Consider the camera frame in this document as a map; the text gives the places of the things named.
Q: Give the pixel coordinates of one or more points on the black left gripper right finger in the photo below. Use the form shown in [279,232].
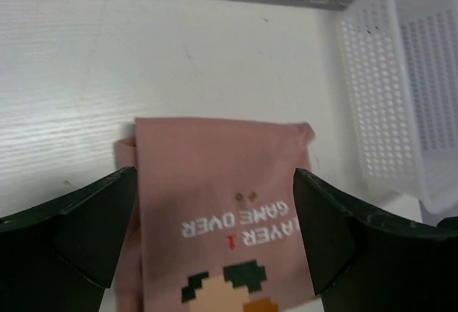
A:
[364,259]

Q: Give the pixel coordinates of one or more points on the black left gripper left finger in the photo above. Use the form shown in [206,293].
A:
[62,255]

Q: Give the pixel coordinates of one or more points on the white plastic mesh basket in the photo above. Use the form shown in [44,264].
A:
[400,61]

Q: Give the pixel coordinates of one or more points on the pink pixel-print t-shirt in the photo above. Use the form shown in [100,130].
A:
[214,227]

